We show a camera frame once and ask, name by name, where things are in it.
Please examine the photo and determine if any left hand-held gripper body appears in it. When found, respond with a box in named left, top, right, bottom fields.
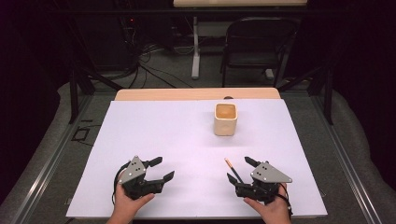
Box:
left=118, top=155, right=163, bottom=201

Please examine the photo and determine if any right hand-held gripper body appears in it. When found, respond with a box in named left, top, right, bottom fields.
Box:
left=234, top=161, right=293, bottom=205

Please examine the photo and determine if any dark pencil with orange end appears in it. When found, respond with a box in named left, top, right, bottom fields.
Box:
left=224, top=157, right=245, bottom=184

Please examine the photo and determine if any person's left hand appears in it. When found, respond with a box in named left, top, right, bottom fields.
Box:
left=111, top=182, right=156, bottom=220

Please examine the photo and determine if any person's right hand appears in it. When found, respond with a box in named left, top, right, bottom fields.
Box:
left=243, top=183, right=292, bottom=222

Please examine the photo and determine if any white sheet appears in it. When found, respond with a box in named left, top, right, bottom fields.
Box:
left=65, top=98, right=329, bottom=219

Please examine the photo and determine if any cream square cup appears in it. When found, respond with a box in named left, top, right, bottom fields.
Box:
left=213, top=102, right=239, bottom=137

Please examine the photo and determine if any wooden table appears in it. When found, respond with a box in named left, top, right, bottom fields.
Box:
left=114, top=87, right=282, bottom=102

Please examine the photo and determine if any black metal stand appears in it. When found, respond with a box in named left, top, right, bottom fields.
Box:
left=64, top=18, right=124, bottom=125
left=277, top=59, right=334, bottom=126

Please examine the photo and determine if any black folding chair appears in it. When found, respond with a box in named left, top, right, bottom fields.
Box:
left=219, top=16, right=299, bottom=89

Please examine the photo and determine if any white desk leg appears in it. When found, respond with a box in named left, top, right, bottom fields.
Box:
left=191, top=16, right=202, bottom=80

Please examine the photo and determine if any light desk top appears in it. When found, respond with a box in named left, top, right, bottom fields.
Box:
left=173, top=0, right=308, bottom=8

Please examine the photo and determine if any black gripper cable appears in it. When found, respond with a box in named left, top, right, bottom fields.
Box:
left=275, top=182, right=294, bottom=219
left=111, top=161, right=132, bottom=205

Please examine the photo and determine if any aluminium rail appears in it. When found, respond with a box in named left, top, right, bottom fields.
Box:
left=311, top=92, right=383, bottom=224
left=9, top=92, right=94, bottom=224

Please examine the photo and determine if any black cable bundle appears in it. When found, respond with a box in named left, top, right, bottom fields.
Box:
left=120, top=17, right=194, bottom=90

